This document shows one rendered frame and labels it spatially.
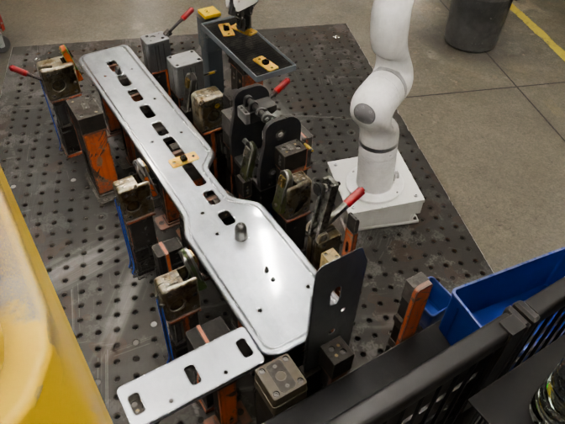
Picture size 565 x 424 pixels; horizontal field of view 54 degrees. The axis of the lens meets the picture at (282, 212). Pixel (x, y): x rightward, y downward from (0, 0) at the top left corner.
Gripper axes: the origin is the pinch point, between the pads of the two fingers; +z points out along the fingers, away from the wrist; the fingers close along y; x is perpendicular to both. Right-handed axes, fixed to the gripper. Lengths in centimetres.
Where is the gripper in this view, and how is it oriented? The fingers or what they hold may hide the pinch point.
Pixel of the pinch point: (243, 22)
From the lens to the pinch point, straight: 178.1
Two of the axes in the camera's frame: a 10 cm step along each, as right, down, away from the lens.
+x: 7.8, 4.6, -4.2
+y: -6.3, 5.4, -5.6
